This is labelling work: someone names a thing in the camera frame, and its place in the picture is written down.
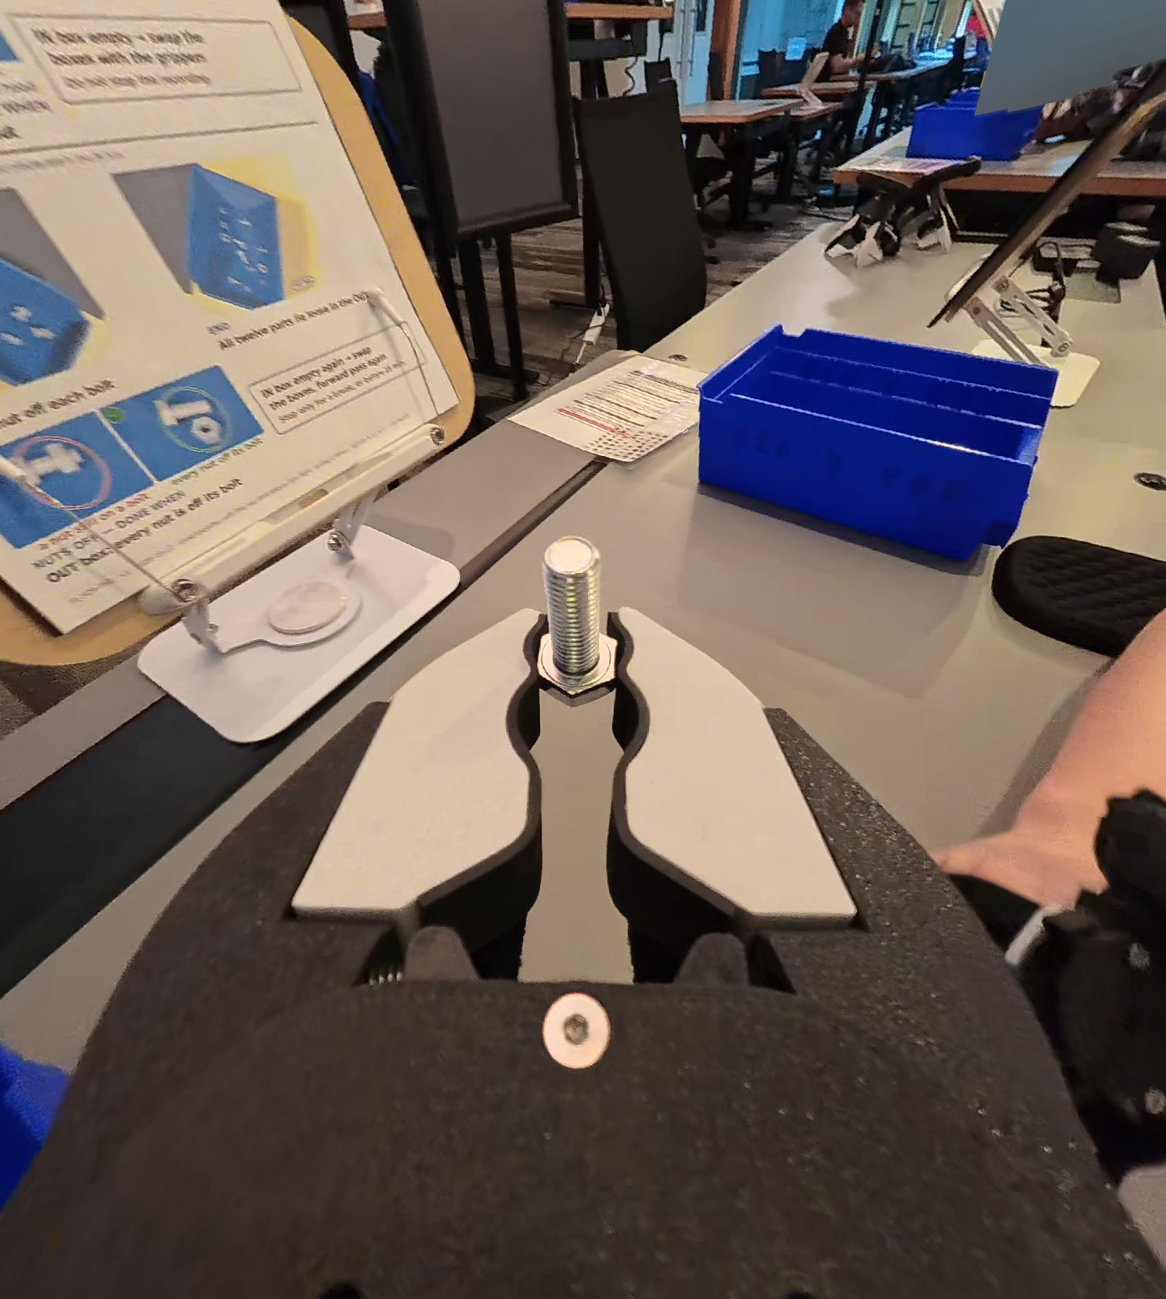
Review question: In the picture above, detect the laminated instruction sheet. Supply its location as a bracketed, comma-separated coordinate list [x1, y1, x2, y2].
[508, 354, 710, 465]

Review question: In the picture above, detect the black framed display easel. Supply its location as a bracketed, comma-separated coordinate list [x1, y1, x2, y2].
[409, 0, 584, 402]

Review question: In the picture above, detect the wooden office desk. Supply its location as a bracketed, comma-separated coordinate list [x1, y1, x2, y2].
[834, 151, 1166, 204]
[679, 96, 817, 230]

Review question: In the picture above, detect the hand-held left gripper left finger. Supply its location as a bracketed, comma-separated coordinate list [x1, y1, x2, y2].
[290, 609, 543, 981]

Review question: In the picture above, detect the black wrist rest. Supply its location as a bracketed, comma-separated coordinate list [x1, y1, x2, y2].
[991, 535, 1166, 657]

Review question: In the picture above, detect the small black box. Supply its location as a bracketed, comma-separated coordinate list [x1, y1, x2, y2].
[1090, 220, 1160, 284]

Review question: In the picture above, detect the printed instruction poster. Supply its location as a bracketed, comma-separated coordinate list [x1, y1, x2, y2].
[0, 0, 442, 636]

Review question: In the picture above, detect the wood and white document stand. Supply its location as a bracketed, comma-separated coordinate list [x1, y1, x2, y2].
[928, 44, 1166, 410]
[0, 0, 477, 745]

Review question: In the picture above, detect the idle hand-held gripper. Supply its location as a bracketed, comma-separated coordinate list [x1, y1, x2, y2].
[823, 166, 953, 270]

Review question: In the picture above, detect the person's right hand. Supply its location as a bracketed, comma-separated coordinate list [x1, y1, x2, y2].
[932, 786, 1106, 909]

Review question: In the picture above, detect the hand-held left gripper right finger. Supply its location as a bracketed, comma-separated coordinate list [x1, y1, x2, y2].
[606, 609, 860, 970]

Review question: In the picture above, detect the blue jacket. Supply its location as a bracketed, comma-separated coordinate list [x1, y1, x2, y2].
[354, 70, 403, 194]

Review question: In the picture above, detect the person's right forearm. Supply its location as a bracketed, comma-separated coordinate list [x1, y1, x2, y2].
[1009, 580, 1166, 844]

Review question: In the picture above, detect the silver hex bolt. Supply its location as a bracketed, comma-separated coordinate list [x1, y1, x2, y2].
[537, 535, 616, 703]

